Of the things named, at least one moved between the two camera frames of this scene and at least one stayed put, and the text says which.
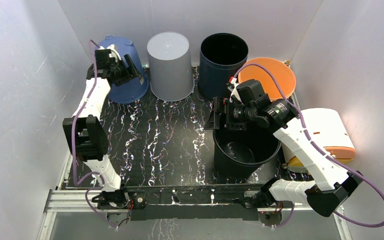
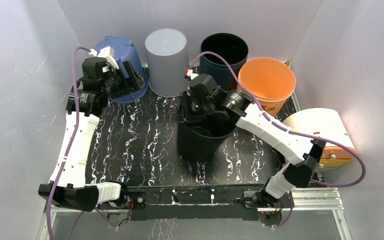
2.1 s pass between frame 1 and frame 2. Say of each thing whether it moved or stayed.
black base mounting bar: stayed
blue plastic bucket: stayed
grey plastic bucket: stayed
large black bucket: moved
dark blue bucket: stayed
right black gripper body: moved
